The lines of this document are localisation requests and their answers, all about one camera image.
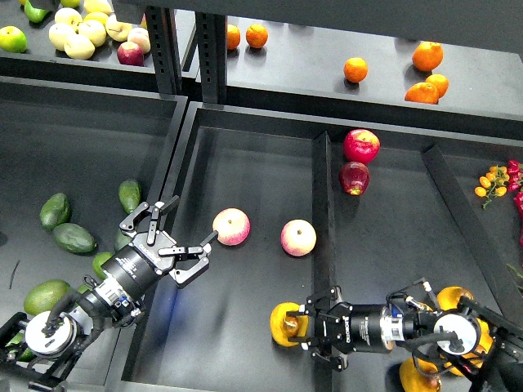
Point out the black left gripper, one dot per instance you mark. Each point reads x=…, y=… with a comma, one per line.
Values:
x=151, y=255

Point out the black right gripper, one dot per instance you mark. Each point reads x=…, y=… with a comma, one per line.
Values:
x=345, y=327

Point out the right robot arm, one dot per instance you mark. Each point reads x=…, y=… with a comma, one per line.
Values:
x=433, y=335

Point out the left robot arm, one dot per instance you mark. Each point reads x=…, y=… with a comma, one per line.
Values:
x=40, y=352

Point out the dark avocado by tray edge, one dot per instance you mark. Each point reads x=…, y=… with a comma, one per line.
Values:
x=121, y=240

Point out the dark avocado top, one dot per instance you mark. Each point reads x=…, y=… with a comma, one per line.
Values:
x=129, y=195

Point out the yellow pear bottom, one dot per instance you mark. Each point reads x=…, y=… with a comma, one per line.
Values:
x=412, y=380

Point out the dark avocado lying flat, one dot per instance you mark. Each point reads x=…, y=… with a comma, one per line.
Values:
x=73, y=238

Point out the dark avocado far left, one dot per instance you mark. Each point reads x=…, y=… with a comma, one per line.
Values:
x=55, y=211

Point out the light green avocado large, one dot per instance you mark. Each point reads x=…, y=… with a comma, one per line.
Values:
x=44, y=296

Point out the green avocado bottom left corner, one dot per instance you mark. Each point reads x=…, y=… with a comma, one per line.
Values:
x=18, y=349

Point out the pale yellow pear front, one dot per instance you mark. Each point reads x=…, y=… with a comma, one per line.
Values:
x=79, y=47

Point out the pale yellow pear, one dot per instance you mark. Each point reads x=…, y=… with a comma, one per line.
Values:
x=79, y=47
x=94, y=30
x=116, y=29
x=58, y=33
x=68, y=16

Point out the pale yellow pear right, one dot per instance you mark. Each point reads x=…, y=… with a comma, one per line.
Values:
x=116, y=29

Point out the pale yellow pear middle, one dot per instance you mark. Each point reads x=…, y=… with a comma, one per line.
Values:
x=94, y=30

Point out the pale yellow pear left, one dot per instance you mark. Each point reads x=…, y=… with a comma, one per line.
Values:
x=58, y=33

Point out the pale yellow pear back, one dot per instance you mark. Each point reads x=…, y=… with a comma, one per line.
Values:
x=68, y=16

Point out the black tray divider middle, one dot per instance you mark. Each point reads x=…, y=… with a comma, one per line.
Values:
x=321, y=216

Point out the pink apple left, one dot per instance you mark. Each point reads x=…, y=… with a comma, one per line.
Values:
x=232, y=225

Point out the pink apple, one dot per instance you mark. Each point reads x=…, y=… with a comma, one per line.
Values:
x=298, y=237
x=232, y=225

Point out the pink apple right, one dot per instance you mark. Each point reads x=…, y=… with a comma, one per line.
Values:
x=298, y=237

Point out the black large right tray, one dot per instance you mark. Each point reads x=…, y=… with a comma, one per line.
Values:
x=418, y=219

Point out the black left tray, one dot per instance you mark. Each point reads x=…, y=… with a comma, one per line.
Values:
x=82, y=142

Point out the bright red apple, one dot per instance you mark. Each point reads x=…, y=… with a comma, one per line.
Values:
x=361, y=145

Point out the dark red apple on shelf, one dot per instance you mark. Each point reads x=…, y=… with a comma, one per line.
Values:
x=130, y=53

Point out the pink peach on shelf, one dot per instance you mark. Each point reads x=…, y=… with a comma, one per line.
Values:
x=140, y=37

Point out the orange cherry tomato bunch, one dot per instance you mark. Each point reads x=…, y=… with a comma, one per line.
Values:
x=492, y=185

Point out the orange top middle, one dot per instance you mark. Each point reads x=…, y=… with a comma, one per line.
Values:
x=256, y=36

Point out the yellow lemon on shelf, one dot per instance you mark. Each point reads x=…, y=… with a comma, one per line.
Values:
x=97, y=16

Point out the red chili peppers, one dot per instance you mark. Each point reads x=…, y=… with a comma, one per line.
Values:
x=514, y=171

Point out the orange behind post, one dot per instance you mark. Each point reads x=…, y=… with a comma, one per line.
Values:
x=233, y=37

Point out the black perforated shelf post left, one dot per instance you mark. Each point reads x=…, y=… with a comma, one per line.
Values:
x=164, y=49

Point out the black perforated shelf post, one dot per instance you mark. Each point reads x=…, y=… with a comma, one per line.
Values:
x=211, y=42
x=164, y=49

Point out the black perforated shelf post right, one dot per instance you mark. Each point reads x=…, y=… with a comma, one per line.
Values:
x=211, y=42

